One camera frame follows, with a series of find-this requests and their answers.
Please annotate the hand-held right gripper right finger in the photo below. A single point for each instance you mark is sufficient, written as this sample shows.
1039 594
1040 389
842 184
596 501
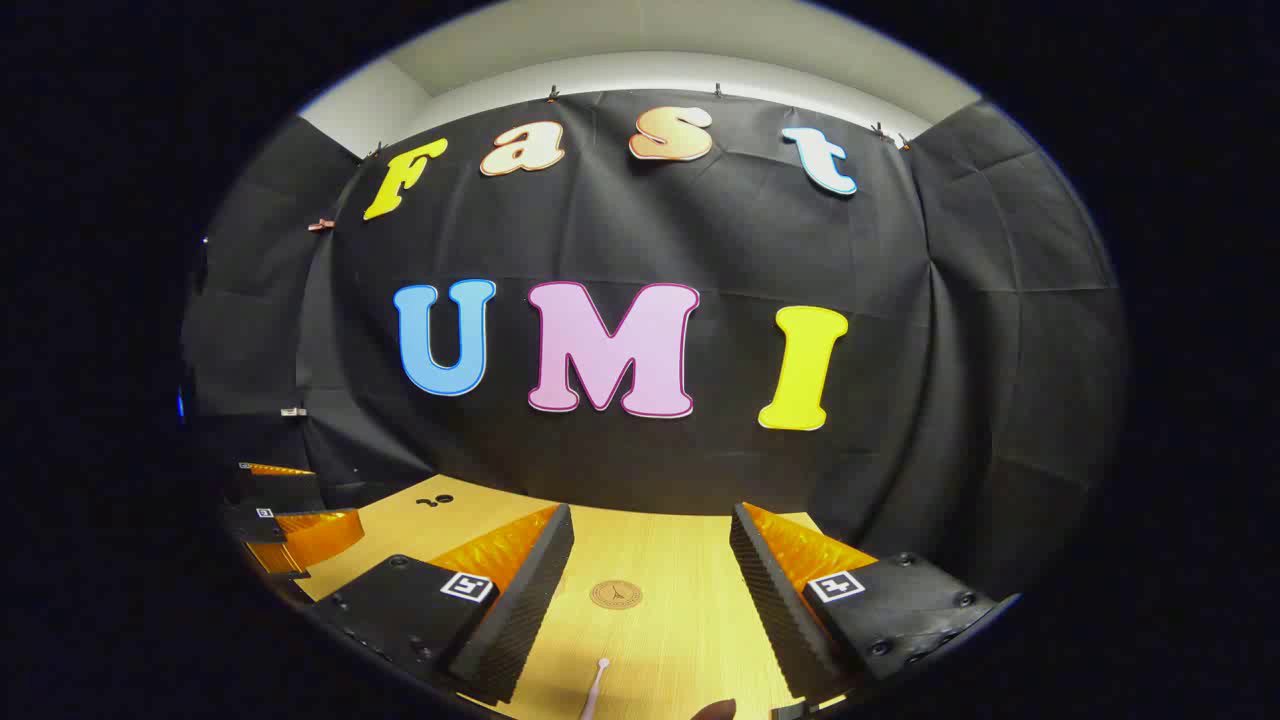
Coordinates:
775 610

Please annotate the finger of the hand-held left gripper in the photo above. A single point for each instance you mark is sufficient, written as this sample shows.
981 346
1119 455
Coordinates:
275 482
310 535

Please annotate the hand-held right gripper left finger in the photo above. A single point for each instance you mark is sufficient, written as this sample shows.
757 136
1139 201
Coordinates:
525 610

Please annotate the round cork coaster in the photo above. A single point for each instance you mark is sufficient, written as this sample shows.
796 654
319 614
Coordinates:
616 595

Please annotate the pale purple toothbrush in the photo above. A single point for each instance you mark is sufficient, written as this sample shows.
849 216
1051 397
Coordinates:
597 685

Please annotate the wooden desktop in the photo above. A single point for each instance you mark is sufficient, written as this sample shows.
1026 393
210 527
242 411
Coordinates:
660 560

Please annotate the black backdrop cloth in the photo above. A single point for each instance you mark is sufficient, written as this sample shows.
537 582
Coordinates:
720 250

